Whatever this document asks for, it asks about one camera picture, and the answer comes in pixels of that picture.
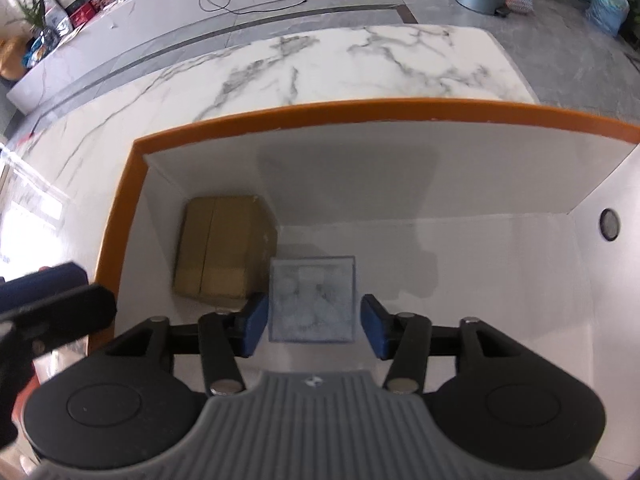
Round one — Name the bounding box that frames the clear box of cotton pads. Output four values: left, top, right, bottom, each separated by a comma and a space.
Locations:
269, 256, 356, 344

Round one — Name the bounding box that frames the brown cardboard box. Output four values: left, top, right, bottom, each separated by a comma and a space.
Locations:
172, 195, 278, 312

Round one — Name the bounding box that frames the orange white storage box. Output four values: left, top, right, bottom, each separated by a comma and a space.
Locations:
96, 99, 639, 478

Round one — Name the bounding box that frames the green potted plant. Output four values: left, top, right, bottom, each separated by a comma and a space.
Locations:
1, 0, 47, 40

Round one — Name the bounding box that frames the blue water jug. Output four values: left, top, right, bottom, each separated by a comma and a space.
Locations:
586, 0, 629, 37

